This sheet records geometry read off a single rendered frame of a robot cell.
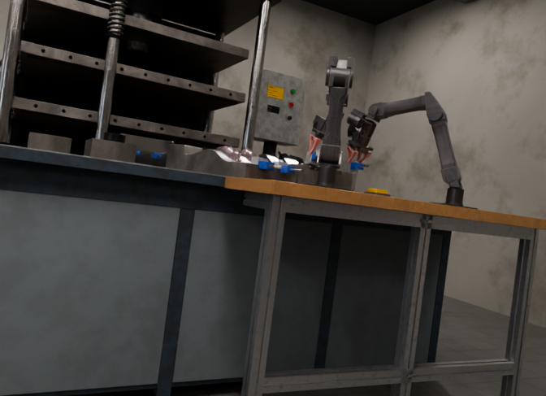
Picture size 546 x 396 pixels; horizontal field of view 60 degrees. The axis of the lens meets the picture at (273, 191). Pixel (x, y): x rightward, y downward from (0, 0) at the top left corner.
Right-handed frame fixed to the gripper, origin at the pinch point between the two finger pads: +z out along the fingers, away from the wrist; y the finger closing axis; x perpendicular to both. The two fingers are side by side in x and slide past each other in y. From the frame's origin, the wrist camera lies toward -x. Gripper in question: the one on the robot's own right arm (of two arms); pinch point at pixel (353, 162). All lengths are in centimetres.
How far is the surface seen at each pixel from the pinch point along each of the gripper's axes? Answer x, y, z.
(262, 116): -76, 12, 11
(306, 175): 16.4, 32.6, 2.2
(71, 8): -89, 118, -18
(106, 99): -64, 99, 14
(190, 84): -76, 58, 2
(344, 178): 16.2, 14.0, 1.4
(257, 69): -75, 24, -15
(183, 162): -6, 75, 14
